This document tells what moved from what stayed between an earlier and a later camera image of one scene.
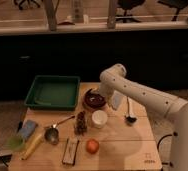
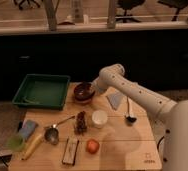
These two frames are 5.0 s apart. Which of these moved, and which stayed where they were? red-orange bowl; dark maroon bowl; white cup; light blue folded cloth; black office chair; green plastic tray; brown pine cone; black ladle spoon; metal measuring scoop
Moved: red-orange bowl; green plastic tray; dark maroon bowl
Stayed: white cup; black office chair; metal measuring scoop; brown pine cone; black ladle spoon; light blue folded cloth
